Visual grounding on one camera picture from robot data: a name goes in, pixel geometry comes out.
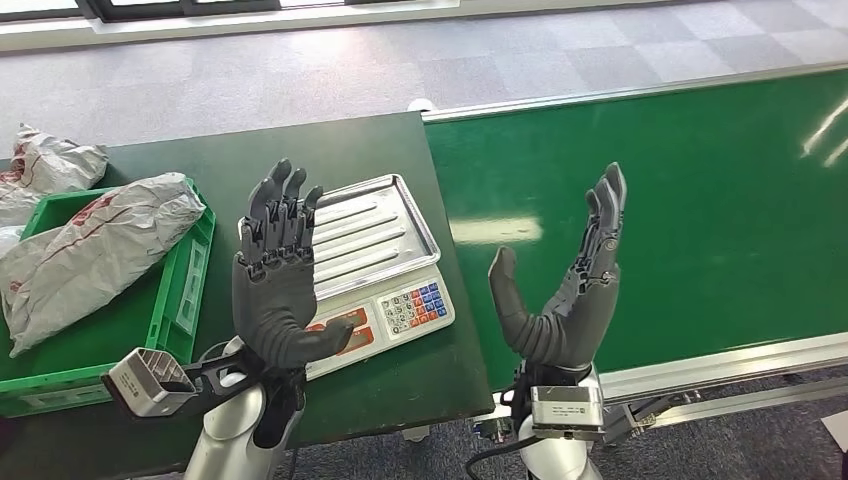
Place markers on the white plastic bag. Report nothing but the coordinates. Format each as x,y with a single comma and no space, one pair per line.
16,208
6,240

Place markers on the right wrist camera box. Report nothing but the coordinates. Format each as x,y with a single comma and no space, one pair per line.
566,411

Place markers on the crumpled grey mailer red print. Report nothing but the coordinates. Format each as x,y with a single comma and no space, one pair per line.
56,164

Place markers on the grey plastic mailer package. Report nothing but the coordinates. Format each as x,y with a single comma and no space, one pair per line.
99,252

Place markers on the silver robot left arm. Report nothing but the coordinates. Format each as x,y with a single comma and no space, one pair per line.
225,437

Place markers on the grey table foot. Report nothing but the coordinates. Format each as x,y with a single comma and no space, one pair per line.
415,434

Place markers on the white round cap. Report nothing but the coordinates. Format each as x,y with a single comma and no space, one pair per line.
420,106

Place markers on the white electronic weighing scale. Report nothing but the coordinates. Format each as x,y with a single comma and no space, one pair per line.
371,232

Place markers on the white paper sheet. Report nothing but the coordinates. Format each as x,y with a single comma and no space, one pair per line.
837,432

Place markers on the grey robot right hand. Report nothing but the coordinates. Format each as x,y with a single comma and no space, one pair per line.
570,324

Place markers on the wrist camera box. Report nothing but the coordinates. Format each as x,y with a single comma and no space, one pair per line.
566,411
149,384

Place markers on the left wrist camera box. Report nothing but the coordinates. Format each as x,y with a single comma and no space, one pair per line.
149,384

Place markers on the green plastic crate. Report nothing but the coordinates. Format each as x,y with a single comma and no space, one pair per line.
106,331

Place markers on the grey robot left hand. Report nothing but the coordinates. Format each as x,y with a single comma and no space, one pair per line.
275,305

